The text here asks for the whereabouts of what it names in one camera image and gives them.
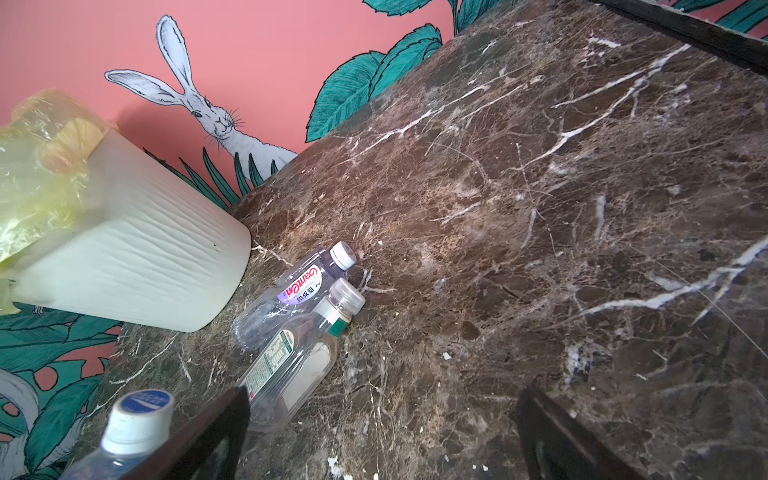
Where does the white ribbed waste bin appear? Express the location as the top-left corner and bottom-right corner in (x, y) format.
(11, 132), (251, 332)

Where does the clear bottle white label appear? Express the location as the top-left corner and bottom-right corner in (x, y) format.
(239, 278), (365, 433)

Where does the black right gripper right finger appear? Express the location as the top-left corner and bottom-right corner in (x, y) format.
(515, 384), (642, 479)

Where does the clear bottle purple label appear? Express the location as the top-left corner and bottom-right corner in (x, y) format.
(232, 241), (357, 351)

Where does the clear bottle blue label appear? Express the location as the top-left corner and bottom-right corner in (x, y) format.
(60, 389), (175, 479)

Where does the yellow plastic bin liner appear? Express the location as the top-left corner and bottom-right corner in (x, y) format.
(1, 89), (112, 316)

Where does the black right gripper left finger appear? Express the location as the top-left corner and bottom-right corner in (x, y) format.
(123, 386), (250, 480)

